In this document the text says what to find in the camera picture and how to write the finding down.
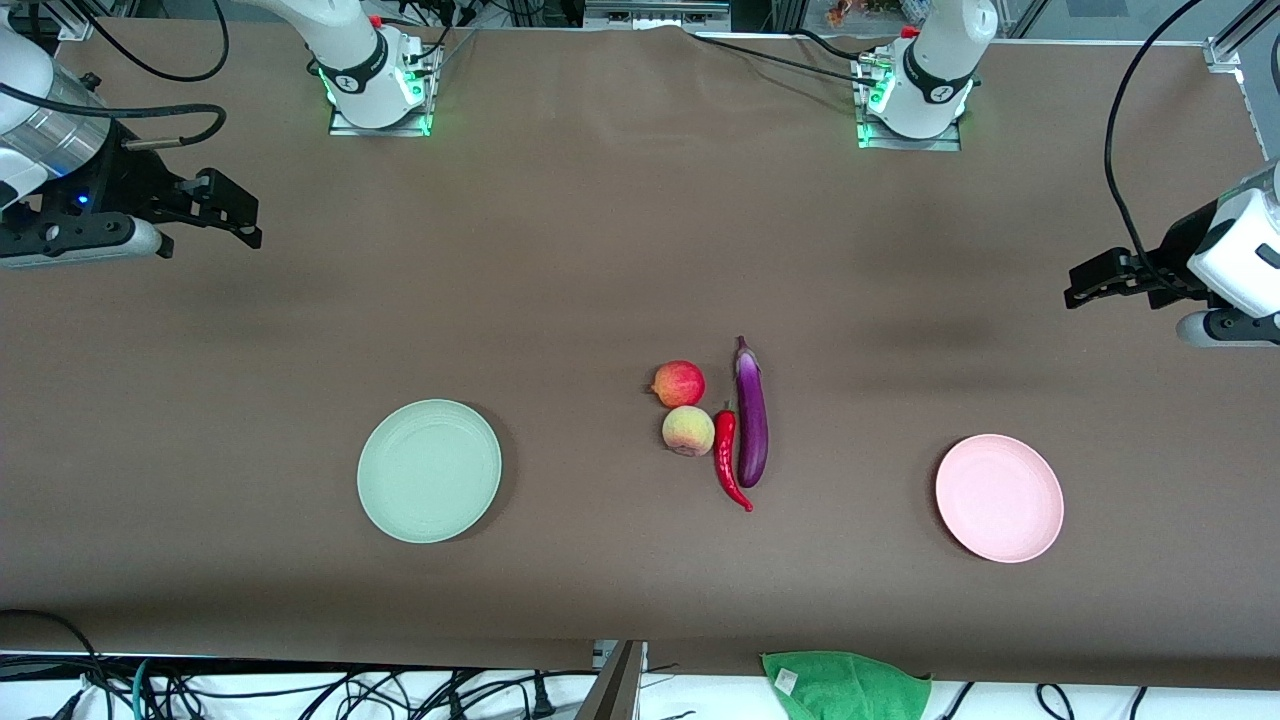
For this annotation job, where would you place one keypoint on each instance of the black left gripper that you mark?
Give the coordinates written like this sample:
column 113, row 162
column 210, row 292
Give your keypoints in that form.
column 1172, row 255

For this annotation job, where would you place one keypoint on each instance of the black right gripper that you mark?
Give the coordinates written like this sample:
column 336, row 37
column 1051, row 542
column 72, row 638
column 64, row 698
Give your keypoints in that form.
column 128, row 182

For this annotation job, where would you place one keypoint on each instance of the purple eggplant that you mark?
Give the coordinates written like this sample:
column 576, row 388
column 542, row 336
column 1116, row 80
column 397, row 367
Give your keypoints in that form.
column 751, row 420

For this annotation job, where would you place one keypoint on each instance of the red chili pepper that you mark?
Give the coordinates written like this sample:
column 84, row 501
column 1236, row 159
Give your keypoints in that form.
column 724, row 440

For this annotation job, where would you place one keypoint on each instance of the red apple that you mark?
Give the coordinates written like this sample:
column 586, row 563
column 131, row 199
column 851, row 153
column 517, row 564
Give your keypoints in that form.
column 680, row 385

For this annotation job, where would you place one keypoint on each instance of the yellow pink peach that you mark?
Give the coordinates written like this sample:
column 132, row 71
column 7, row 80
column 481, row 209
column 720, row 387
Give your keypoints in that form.
column 688, row 430

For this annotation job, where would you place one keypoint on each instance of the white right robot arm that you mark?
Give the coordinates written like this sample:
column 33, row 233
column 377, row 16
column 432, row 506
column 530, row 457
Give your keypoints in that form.
column 360, row 60

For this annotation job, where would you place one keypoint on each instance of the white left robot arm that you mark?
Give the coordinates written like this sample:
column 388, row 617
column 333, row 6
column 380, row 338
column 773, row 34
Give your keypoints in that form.
column 940, row 60

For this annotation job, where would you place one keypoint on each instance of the pink plate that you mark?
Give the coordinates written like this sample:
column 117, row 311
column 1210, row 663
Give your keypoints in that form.
column 1000, row 498

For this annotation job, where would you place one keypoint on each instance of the light green plate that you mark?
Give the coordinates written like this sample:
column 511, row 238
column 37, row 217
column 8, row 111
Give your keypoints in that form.
column 430, row 470

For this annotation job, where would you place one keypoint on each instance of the brown table cover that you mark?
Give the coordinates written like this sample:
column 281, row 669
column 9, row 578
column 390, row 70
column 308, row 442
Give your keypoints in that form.
column 600, row 250

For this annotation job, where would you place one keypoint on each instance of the grey box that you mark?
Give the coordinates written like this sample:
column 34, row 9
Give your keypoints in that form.
column 650, row 15

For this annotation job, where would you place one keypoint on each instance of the green cloth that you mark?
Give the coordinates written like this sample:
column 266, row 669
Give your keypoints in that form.
column 850, row 685

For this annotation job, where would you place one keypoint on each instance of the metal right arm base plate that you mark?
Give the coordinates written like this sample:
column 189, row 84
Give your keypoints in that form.
column 345, row 125

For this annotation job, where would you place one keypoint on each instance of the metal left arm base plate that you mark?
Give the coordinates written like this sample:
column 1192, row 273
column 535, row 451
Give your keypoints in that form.
column 905, row 144

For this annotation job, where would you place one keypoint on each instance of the aluminium frame profile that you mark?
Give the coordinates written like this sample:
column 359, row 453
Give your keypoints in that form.
column 1225, row 50
column 75, row 28

